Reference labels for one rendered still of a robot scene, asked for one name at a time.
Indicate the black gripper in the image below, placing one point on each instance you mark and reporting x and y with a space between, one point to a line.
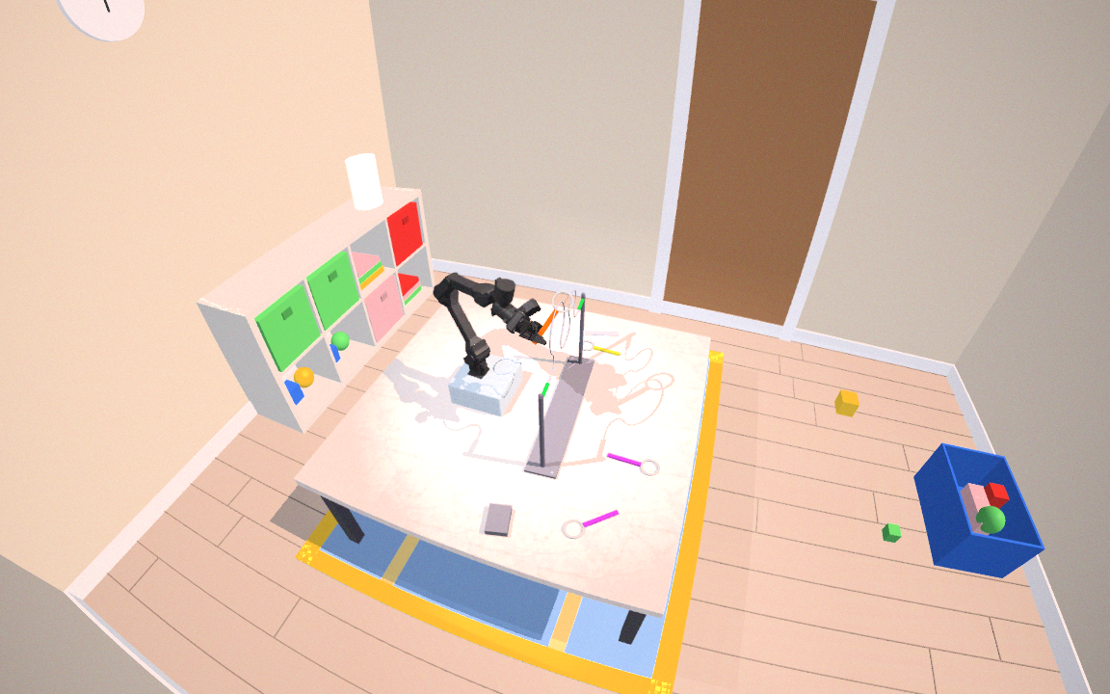
526 328

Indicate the purple handle with grey loop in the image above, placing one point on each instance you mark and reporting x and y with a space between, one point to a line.
591 522
638 464

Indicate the orange bar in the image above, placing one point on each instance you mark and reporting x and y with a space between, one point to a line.
549 320

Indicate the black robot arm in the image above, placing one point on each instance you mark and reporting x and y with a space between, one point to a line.
501 294

